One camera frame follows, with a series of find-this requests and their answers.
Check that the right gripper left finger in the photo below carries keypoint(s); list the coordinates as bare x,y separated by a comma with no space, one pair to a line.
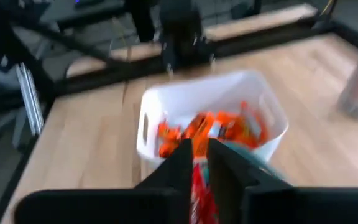
104,207

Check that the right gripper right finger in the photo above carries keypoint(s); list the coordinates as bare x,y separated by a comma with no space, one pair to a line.
306,207

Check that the orange candy pack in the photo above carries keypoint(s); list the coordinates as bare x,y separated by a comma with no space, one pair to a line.
169,140
228,127
202,130
253,130

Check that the red candy pack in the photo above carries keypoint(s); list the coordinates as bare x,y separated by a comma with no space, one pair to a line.
202,199

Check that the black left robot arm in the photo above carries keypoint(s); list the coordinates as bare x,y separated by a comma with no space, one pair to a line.
182,34

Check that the silver aluminium extrusion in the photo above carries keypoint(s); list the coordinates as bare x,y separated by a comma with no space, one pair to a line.
30,99

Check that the white plastic bin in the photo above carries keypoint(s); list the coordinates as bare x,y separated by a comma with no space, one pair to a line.
197,93

